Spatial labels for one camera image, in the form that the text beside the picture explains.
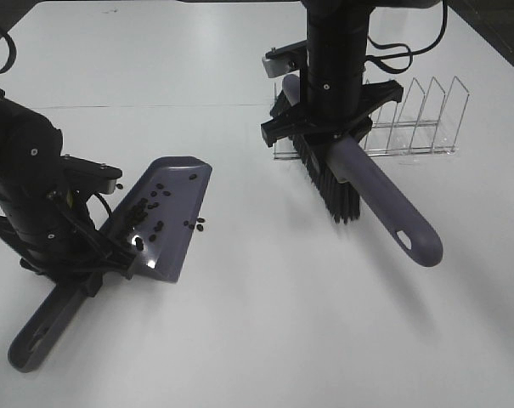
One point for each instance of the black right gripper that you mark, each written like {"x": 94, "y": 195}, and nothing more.
{"x": 330, "y": 106}

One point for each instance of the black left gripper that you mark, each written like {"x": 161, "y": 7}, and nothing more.
{"x": 55, "y": 236}

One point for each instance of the purple hand brush black bristles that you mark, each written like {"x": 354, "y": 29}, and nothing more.
{"x": 345, "y": 176}

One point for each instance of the pile of coffee beans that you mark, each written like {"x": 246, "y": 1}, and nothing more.
{"x": 158, "y": 215}

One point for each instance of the purple plastic dustpan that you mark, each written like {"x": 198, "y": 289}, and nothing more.
{"x": 34, "y": 342}

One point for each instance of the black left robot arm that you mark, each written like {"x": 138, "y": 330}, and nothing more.
{"x": 30, "y": 148}

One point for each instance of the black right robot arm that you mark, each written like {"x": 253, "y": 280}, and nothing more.
{"x": 329, "y": 67}

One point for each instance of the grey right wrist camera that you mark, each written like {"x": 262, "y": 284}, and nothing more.
{"x": 284, "y": 60}

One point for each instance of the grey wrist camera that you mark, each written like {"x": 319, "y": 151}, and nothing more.
{"x": 284, "y": 60}
{"x": 90, "y": 176}

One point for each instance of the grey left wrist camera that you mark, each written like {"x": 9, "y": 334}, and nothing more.
{"x": 90, "y": 176}

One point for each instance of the chrome wire dish rack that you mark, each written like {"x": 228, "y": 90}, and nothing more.
{"x": 427, "y": 121}

